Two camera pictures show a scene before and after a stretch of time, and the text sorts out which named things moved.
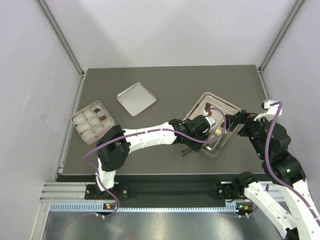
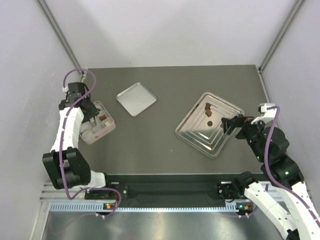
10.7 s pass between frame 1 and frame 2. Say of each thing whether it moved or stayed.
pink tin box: stayed
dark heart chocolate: stayed
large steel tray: stayed
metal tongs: moved
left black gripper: moved
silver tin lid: stayed
